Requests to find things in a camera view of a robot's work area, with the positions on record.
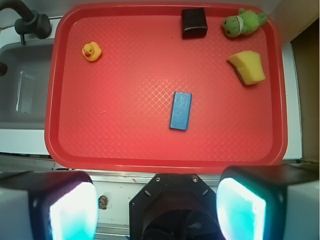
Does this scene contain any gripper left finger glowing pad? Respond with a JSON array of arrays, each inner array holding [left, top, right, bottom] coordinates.
[[0, 171, 99, 240]]

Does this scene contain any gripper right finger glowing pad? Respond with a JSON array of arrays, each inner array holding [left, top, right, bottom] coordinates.
[[216, 164, 320, 240]]

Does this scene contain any blue rectangular block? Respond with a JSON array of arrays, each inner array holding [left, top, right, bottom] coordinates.
[[169, 91, 192, 131]]

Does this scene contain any dark brown block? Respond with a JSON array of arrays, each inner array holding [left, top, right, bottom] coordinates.
[[181, 7, 208, 39]]

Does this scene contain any small brown debris clump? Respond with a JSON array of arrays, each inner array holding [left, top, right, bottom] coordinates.
[[98, 195, 109, 210]]

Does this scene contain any grey sink basin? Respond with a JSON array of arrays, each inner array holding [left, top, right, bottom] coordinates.
[[0, 39, 54, 130]]

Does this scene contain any yellow sponge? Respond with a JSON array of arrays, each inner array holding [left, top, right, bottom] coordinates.
[[227, 50, 266, 86]]

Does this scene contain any red plastic tray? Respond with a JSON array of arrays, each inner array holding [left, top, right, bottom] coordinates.
[[44, 2, 288, 174]]

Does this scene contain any yellow rubber duck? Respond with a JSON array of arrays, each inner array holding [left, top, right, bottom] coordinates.
[[82, 41, 102, 62]]

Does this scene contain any green plush toy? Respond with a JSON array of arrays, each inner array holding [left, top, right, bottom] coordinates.
[[221, 8, 268, 38]]

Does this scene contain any black faucet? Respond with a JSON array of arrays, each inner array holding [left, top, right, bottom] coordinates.
[[0, 0, 52, 45]]

